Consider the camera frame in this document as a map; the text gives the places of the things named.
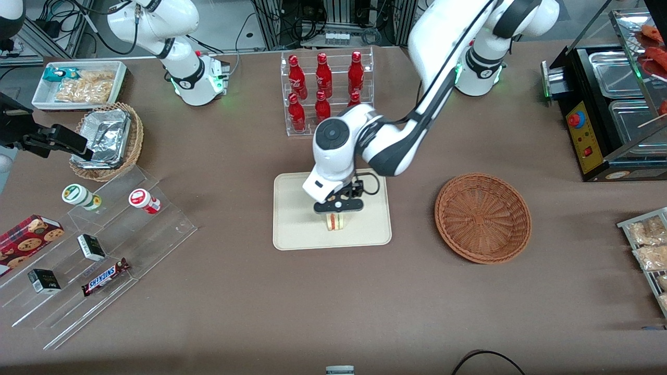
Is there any black yellow food warmer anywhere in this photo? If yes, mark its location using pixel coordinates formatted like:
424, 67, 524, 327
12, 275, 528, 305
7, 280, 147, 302
540, 7, 667, 183

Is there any aluminium foil container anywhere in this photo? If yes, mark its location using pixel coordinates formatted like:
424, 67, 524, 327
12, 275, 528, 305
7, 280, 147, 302
71, 108, 131, 170

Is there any clear acrylic step display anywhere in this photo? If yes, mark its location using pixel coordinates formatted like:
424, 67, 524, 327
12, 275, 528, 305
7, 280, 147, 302
0, 165, 198, 351

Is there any teal snack packet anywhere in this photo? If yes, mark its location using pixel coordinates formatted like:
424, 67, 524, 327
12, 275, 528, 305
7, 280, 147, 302
42, 67, 80, 83

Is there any light wicker basket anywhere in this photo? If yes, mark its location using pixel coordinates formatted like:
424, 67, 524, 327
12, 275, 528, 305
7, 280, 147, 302
69, 102, 145, 182

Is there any steel warmer pan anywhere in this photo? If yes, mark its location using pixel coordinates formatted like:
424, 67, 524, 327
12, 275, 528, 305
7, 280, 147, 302
588, 51, 648, 100
608, 98, 667, 145

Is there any white rectangular snack tray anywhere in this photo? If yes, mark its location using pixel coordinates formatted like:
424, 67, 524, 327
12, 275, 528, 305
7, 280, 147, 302
31, 60, 128, 112

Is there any snickers chocolate bar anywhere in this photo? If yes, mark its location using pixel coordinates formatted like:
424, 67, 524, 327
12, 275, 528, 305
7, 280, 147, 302
81, 257, 131, 297

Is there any round brown wicker basket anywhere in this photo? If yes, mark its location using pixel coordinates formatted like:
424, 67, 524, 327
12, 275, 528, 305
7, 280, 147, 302
434, 172, 533, 265

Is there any aluminium frame structure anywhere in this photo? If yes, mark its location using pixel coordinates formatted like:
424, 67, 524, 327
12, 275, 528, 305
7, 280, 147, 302
250, 0, 418, 51

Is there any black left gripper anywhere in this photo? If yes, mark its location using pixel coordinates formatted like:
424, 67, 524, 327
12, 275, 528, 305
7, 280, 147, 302
313, 179, 365, 220

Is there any green lidded cup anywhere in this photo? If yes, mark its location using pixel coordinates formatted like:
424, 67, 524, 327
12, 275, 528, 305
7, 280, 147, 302
61, 183, 103, 211

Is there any small black box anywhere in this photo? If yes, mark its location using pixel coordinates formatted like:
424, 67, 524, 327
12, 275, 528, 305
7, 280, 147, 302
77, 233, 107, 262
27, 268, 62, 294

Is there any red sausage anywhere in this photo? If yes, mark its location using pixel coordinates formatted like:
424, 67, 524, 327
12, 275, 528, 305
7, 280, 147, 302
645, 46, 667, 74
640, 24, 666, 44

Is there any bag of yellow chips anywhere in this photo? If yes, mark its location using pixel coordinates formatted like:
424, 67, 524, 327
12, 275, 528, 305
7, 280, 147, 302
54, 70, 116, 104

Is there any red cookie box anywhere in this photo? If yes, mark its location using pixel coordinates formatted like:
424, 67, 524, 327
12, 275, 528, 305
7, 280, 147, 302
0, 214, 66, 278

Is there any tray of packaged snacks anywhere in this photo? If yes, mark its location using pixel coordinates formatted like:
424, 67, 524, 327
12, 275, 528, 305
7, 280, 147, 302
617, 207, 667, 319

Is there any beige plastic serving tray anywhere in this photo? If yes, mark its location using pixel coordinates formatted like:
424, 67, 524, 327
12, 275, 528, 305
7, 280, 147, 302
273, 171, 392, 252

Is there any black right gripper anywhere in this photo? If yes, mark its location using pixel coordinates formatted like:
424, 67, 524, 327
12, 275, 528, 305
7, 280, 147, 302
0, 93, 95, 161

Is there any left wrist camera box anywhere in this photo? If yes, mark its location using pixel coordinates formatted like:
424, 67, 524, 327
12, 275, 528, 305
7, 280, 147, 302
302, 166, 348, 205

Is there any clear acrylic bottle rack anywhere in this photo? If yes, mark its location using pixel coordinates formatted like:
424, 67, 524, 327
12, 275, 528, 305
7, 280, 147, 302
280, 46, 375, 138

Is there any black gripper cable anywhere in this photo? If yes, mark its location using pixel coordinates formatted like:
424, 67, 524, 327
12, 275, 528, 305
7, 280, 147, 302
357, 173, 382, 197

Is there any black cable loop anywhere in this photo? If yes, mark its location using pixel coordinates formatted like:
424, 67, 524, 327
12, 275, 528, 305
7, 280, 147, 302
450, 349, 527, 375

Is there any red lidded cup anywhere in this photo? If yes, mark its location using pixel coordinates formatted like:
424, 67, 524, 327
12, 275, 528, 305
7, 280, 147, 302
128, 188, 162, 215

